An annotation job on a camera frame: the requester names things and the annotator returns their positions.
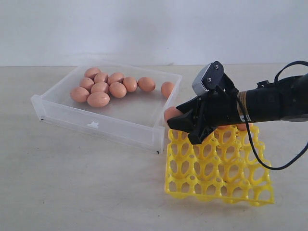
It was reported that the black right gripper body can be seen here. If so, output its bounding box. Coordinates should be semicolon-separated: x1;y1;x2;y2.
192;81;298;135

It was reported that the clear plastic drawer bin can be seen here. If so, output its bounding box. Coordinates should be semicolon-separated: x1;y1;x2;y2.
31;58;182;152

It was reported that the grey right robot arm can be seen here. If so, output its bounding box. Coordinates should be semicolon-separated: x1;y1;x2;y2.
167;75;308;144

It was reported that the yellow plastic egg tray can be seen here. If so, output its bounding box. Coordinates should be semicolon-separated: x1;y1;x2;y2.
165;125;274;206

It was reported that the brown egg middle row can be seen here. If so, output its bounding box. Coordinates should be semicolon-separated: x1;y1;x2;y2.
90;82;109;94

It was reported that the black camera cable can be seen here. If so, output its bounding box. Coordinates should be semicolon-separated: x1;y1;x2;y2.
231;60;308;170

